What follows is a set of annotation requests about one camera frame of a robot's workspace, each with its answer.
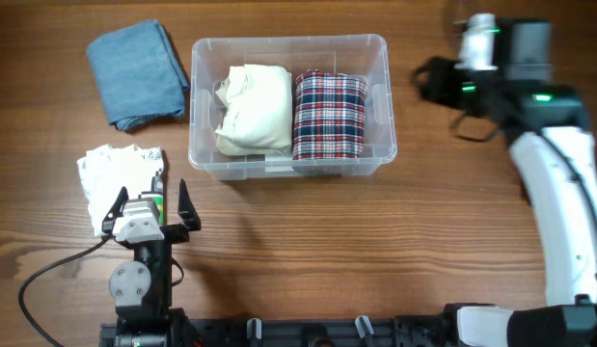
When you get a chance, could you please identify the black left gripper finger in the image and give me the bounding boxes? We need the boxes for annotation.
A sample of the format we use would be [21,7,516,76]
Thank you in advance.
[177,179,202,231]
[101,186,128,234]

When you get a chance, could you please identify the white printed t-shirt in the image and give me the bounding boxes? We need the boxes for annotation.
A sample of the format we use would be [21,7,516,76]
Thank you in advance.
[77,145,165,237]

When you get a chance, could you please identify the cream garment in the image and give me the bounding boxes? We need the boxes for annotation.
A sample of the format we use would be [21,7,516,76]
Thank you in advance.
[215,65,293,156]

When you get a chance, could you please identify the red plaid shirt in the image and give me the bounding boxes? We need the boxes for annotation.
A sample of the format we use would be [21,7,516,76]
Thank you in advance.
[292,69,367,160]

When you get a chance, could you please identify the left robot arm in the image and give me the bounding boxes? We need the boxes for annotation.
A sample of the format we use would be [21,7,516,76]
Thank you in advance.
[101,181,204,346]

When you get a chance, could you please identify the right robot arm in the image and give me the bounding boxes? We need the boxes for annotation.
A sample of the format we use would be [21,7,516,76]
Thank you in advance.
[411,56,597,346]

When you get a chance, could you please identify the clear plastic storage container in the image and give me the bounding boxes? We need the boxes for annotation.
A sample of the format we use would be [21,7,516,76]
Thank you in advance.
[188,34,397,180]

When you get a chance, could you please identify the folded blue denim jeans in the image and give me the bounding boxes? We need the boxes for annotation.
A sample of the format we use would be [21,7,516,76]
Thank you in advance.
[86,20,189,132]

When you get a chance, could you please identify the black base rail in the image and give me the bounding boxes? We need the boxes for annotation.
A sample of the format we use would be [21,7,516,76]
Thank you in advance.
[99,315,458,347]

